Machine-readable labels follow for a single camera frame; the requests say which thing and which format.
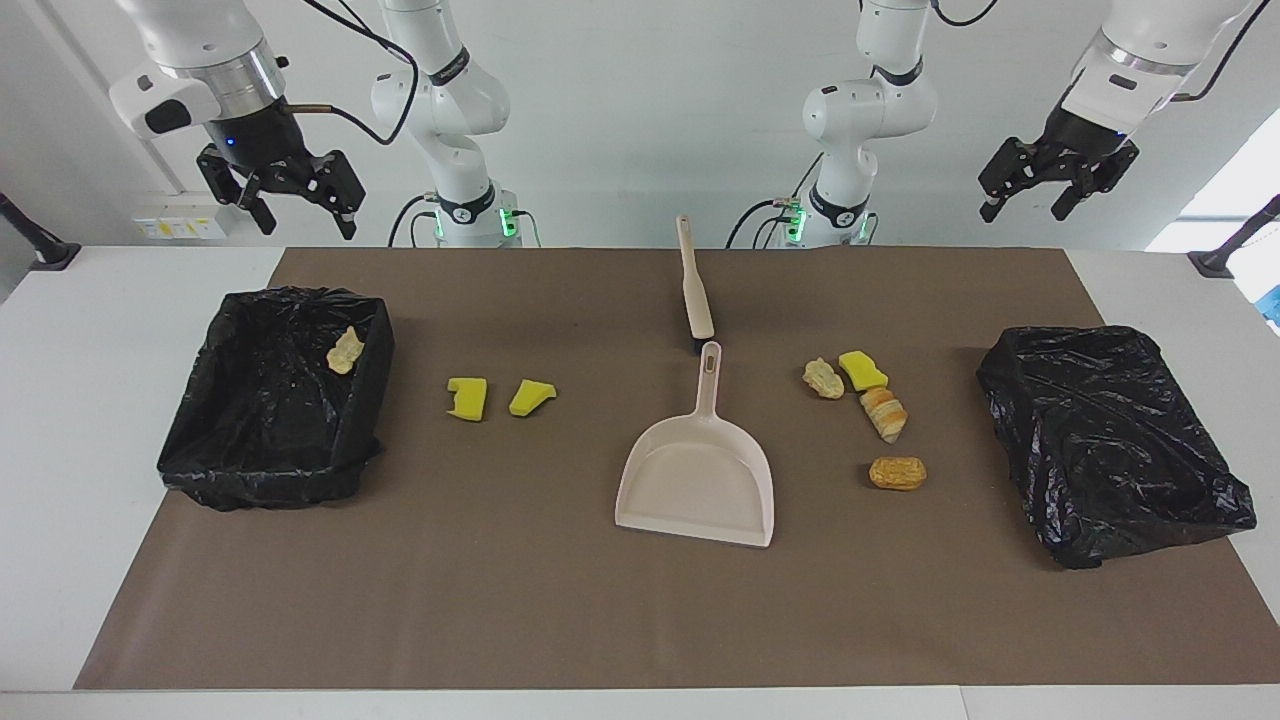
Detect open bin black liner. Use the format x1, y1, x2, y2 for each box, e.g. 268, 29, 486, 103
157, 286, 396, 513

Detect beige plastic dustpan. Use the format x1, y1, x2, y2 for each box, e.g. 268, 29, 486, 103
614, 341, 776, 549

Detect brown bread roll toy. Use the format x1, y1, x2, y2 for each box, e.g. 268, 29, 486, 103
868, 456, 928, 492

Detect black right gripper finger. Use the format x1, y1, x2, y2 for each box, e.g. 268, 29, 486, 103
322, 150, 366, 239
197, 145, 278, 237

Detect small ridged pastry toy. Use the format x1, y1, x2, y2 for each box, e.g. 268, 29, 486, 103
802, 357, 846, 401

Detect striped croissant toy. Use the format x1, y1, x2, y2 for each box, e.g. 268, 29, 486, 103
859, 387, 910, 445

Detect white wall socket box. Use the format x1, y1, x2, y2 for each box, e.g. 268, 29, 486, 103
132, 192, 238, 241

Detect bin wrapped in black bag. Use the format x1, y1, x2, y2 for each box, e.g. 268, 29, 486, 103
976, 324, 1258, 571

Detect notched yellow sponge piece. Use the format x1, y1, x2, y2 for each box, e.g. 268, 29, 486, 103
446, 376, 489, 423

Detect brown paper table mat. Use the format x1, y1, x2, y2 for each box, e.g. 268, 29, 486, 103
73, 247, 1280, 691

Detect pale dumpling toy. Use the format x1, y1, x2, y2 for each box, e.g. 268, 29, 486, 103
326, 326, 366, 376

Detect yellow sponge wedge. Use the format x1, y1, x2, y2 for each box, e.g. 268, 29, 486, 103
838, 350, 890, 393

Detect beige brush black bristles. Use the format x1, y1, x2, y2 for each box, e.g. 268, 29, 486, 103
676, 214, 717, 353

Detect angled yellow sponge piece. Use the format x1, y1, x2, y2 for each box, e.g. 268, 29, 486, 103
508, 379, 558, 418

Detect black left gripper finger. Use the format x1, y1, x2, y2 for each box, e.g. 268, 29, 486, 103
1050, 150, 1141, 223
980, 138, 1041, 223

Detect black stand with foot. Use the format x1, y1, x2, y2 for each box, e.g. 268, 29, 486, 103
1187, 193, 1280, 279
0, 192, 83, 271

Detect black base power cable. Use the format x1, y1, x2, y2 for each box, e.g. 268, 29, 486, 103
725, 150, 826, 249
387, 193, 441, 248

